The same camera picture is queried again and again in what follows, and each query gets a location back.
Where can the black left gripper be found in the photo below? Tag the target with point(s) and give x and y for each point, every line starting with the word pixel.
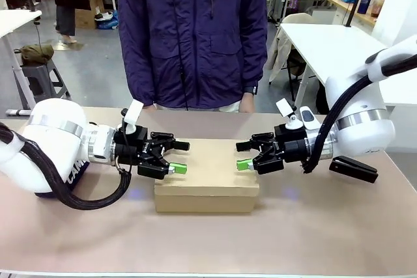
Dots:
pixel 133 151

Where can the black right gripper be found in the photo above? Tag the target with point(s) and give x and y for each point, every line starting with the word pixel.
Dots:
pixel 293 147

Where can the brown cardboard box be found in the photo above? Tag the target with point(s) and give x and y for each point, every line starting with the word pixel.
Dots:
pixel 208 180

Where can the person's right forearm purple sleeve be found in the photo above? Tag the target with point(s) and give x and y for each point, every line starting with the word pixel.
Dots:
pixel 135 73

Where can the person's left forearm purple sleeve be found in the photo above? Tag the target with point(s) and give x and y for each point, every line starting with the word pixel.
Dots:
pixel 257 63

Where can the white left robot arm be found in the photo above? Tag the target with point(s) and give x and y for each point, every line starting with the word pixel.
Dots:
pixel 52 134

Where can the background cardboard box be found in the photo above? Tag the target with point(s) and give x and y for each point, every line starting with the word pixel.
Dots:
pixel 86 14

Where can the person's left hand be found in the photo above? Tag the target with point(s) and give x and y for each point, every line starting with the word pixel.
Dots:
pixel 247 103

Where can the white oval sensor module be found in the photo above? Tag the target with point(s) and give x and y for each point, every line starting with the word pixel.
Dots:
pixel 307 118

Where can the black wrist watch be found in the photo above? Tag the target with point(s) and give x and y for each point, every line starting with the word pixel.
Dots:
pixel 250 90

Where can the navy CAMPUS pencil case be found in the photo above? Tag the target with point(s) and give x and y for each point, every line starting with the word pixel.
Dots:
pixel 78 172

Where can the black stapler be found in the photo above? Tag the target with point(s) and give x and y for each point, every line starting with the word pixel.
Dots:
pixel 355 170

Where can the beige jacket on chair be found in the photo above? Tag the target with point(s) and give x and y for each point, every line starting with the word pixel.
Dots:
pixel 281 47

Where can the large white table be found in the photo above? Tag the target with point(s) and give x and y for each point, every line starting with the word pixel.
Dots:
pixel 329 50

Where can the person in purple jacket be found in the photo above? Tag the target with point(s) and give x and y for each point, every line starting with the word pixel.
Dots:
pixel 192 30

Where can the grey metal stool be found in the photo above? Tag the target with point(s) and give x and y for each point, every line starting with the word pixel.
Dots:
pixel 42 79

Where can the blue plastic bag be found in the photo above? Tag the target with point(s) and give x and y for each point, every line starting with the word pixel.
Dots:
pixel 109 21

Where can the olive green bag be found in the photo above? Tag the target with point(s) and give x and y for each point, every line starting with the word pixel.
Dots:
pixel 36 53

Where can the wooden workbench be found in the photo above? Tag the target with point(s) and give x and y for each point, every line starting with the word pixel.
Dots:
pixel 355 8

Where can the blue water bottle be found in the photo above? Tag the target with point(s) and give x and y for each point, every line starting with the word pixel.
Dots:
pixel 364 3

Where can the amber jar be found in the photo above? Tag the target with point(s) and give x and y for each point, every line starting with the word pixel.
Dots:
pixel 376 6

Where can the white table with white legs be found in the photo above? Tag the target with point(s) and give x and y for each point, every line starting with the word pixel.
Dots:
pixel 13 21

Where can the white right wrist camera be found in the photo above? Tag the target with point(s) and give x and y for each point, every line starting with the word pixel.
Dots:
pixel 286 108

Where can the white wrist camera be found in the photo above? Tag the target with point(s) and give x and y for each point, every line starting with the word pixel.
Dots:
pixel 286 108
pixel 133 113

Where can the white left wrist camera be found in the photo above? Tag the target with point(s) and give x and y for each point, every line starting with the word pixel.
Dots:
pixel 133 113

